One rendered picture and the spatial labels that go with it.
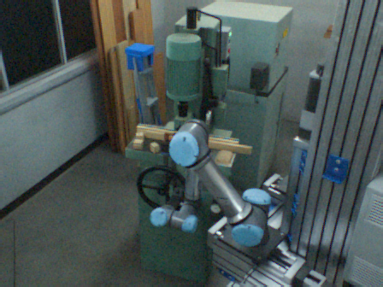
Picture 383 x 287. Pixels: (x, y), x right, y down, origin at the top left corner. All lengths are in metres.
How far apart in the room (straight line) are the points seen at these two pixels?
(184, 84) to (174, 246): 1.04
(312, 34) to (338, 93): 2.85
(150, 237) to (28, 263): 0.86
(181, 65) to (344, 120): 0.87
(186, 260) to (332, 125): 1.43
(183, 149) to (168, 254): 1.30
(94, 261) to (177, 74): 1.45
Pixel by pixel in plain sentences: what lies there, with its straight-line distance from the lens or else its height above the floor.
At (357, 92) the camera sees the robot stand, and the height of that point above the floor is 1.54.
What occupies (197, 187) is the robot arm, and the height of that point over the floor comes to 1.04.
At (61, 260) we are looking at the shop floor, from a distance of 3.06.
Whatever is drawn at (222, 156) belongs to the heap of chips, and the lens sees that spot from 2.26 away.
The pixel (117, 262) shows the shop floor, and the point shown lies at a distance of 2.97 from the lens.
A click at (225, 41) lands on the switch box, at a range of 2.42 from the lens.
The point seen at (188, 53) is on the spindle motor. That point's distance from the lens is 2.11.
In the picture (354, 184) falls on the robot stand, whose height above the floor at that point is 1.19.
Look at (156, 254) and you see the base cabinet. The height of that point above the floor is 0.15.
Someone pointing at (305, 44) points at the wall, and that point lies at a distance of 4.47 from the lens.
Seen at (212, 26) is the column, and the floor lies 1.52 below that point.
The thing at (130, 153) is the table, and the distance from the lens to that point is 2.37.
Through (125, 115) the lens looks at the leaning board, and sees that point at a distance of 3.85.
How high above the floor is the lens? 2.12
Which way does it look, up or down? 30 degrees down
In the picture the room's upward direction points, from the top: 1 degrees clockwise
